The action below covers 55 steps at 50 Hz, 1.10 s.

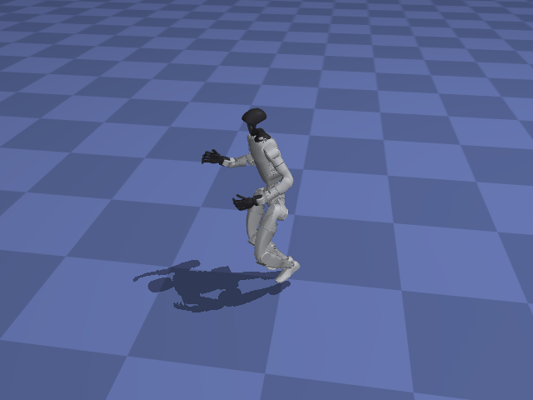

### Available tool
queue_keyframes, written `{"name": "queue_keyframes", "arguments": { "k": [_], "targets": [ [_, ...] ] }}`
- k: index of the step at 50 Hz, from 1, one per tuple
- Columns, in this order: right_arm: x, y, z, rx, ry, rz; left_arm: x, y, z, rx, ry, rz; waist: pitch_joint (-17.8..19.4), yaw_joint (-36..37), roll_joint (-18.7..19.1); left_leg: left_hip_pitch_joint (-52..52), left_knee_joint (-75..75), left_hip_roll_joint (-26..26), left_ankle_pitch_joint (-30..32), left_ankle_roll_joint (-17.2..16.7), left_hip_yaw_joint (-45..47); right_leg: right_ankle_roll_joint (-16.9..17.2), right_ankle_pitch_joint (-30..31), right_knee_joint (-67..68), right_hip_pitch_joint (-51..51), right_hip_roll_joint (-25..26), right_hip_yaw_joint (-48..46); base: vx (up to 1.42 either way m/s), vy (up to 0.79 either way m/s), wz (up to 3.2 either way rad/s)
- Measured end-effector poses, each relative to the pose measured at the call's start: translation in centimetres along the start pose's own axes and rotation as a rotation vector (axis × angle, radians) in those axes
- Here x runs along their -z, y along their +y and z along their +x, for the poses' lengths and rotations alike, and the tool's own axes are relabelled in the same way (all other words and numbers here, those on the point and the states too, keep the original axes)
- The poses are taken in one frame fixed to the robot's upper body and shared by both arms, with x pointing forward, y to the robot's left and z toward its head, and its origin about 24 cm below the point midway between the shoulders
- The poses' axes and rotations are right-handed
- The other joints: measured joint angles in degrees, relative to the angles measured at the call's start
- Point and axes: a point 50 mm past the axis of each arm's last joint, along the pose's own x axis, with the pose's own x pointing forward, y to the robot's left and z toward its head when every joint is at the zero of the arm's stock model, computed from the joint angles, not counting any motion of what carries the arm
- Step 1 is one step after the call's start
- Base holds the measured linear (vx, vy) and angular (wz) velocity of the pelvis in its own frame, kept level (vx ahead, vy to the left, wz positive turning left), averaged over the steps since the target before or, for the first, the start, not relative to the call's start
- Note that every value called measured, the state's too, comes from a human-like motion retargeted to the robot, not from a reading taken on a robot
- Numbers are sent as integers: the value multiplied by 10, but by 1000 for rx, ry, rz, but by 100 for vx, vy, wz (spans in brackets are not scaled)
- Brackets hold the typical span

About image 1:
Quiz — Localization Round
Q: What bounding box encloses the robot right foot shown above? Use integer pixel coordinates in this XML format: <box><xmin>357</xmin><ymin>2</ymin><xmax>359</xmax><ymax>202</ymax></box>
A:
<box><xmin>266</xmin><ymin>256</ymin><xmax>294</xmax><ymax>270</ymax></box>

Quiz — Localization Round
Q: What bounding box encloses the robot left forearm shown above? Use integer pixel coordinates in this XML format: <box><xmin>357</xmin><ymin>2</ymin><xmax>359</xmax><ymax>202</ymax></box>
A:
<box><xmin>256</xmin><ymin>177</ymin><xmax>292</xmax><ymax>205</ymax></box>

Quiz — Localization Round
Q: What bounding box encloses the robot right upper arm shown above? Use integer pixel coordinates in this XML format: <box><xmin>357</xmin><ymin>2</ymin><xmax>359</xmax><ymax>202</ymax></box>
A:
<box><xmin>246</xmin><ymin>134</ymin><xmax>256</xmax><ymax>166</ymax></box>

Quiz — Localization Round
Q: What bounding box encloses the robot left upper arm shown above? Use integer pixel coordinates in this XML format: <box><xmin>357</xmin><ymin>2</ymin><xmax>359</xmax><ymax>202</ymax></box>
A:
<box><xmin>263</xmin><ymin>144</ymin><xmax>294</xmax><ymax>186</ymax></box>

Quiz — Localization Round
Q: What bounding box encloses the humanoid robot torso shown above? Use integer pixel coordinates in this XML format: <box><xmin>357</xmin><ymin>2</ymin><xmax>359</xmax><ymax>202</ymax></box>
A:
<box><xmin>250</xmin><ymin>134</ymin><xmax>285</xmax><ymax>206</ymax></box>

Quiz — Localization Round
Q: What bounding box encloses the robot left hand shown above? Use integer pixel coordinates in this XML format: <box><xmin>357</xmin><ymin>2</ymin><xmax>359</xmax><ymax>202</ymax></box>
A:
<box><xmin>232</xmin><ymin>194</ymin><xmax>262</xmax><ymax>211</ymax></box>

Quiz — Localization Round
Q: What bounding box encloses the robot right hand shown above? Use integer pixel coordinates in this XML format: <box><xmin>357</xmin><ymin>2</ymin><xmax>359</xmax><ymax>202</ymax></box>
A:
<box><xmin>202</xmin><ymin>149</ymin><xmax>231</xmax><ymax>166</ymax></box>

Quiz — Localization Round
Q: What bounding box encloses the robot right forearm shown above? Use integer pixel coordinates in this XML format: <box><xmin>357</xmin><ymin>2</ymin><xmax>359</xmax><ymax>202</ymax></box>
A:
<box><xmin>222</xmin><ymin>154</ymin><xmax>248</xmax><ymax>168</ymax></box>

